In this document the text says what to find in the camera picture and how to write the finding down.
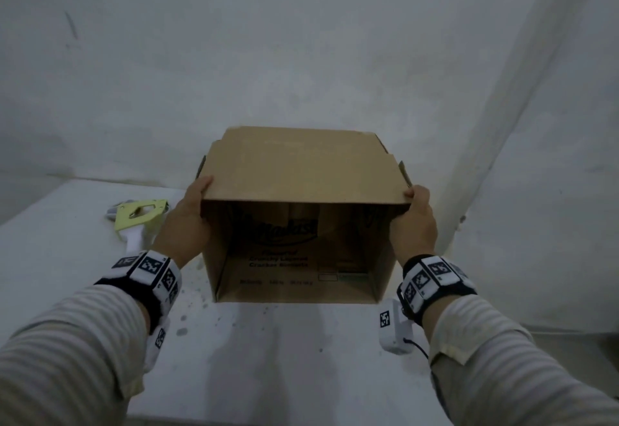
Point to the yellow tape dispenser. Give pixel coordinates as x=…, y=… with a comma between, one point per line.
x=138, y=220

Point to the person's left hand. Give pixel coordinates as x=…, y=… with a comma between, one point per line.
x=186, y=227

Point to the person's right forearm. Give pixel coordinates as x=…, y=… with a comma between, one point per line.
x=512, y=367

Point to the person's left forearm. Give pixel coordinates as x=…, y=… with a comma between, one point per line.
x=67, y=358

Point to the person's right hand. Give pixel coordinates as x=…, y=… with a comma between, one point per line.
x=416, y=232

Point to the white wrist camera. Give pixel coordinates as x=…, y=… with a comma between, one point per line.
x=394, y=326
x=157, y=343

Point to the black marker wristband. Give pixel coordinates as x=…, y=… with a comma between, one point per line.
x=150, y=280
x=435, y=283

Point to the brown cardboard box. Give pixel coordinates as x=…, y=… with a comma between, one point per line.
x=300, y=169

